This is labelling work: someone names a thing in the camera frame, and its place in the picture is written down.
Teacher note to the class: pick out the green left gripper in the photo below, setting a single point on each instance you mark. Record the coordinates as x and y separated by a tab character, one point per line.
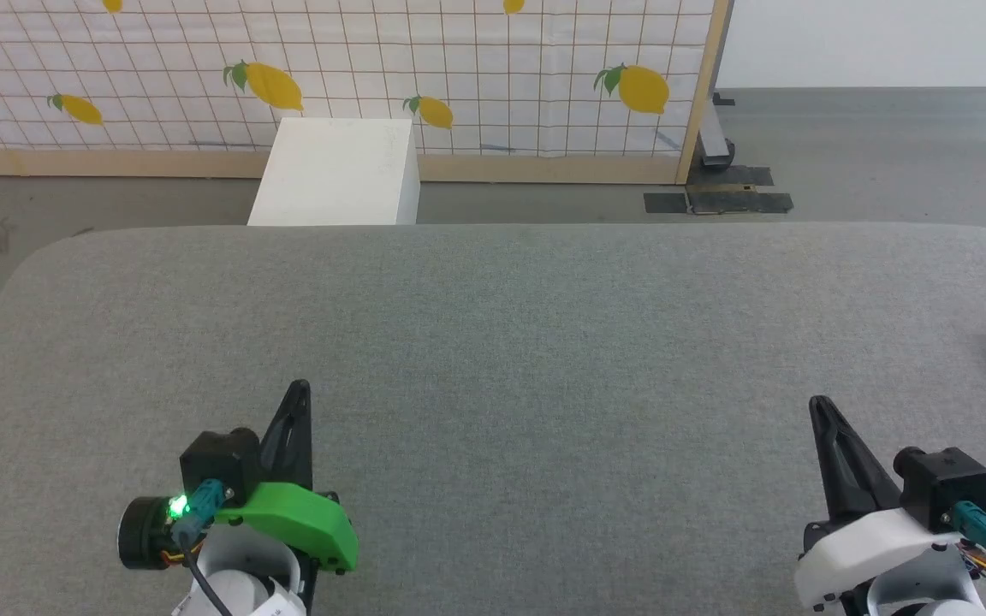
305	522

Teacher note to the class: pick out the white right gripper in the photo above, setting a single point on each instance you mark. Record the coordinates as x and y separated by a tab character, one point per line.
870	547

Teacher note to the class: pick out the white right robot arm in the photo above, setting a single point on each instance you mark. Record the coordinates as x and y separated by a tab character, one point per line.
921	599

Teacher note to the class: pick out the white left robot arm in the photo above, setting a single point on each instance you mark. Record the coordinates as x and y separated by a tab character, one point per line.
245	590

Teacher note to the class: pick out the white box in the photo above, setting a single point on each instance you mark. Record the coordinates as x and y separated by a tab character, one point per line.
335	175

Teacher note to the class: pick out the large black floor tape patch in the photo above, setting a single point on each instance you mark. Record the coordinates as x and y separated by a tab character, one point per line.
737	195

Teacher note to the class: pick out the small black floor tape patch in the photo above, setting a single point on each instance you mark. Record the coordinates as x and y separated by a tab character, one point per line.
666	203

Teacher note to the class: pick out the lemon pattern divider panel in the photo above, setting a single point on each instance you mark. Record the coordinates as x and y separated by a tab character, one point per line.
116	162

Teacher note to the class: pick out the grey metal stand foot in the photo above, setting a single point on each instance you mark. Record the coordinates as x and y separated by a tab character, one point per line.
715	137

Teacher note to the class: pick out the lemon print grid curtain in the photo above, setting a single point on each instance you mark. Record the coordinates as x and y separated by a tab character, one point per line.
476	77

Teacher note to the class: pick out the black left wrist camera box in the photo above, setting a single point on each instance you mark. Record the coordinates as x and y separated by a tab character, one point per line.
219	466

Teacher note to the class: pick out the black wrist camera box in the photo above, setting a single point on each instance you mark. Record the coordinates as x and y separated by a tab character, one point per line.
219	466
942	483

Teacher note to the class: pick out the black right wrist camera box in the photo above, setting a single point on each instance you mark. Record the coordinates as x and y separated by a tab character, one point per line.
942	483

